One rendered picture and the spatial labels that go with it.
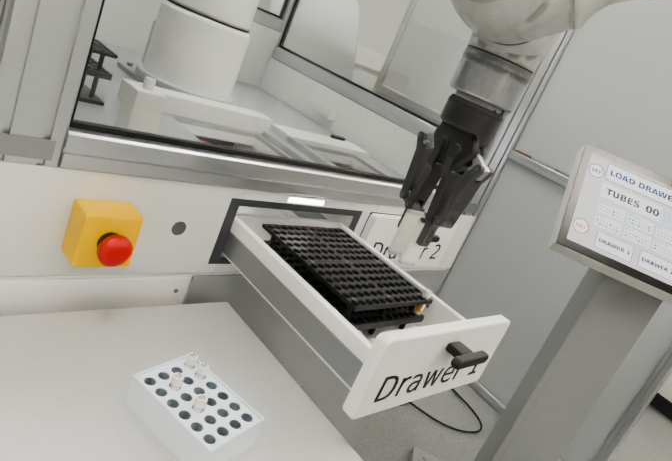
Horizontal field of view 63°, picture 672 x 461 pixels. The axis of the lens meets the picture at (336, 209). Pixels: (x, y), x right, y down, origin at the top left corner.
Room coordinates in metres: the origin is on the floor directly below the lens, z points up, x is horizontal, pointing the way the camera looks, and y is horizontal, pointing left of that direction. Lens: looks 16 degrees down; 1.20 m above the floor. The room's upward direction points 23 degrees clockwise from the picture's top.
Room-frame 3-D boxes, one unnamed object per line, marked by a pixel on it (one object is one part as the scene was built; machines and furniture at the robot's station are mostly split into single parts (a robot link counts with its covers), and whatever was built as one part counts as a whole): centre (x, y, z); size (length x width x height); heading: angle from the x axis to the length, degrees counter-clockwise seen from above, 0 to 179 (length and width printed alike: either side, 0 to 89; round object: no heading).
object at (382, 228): (1.10, -0.17, 0.87); 0.29 x 0.02 x 0.11; 139
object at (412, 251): (0.73, -0.12, 0.99); 0.03 x 0.01 x 0.07; 128
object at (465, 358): (0.63, -0.22, 0.91); 0.07 x 0.04 x 0.01; 139
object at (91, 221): (0.60, 0.25, 0.88); 0.07 x 0.05 x 0.07; 139
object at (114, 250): (0.58, 0.22, 0.88); 0.04 x 0.03 x 0.04; 139
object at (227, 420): (0.50, 0.05, 0.78); 0.12 x 0.08 x 0.04; 63
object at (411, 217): (0.75, -0.10, 0.99); 0.03 x 0.01 x 0.07; 128
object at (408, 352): (0.65, -0.20, 0.87); 0.29 x 0.02 x 0.11; 139
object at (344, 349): (0.79, -0.04, 0.86); 0.40 x 0.26 x 0.06; 49
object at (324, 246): (0.78, -0.05, 0.87); 0.22 x 0.18 x 0.06; 49
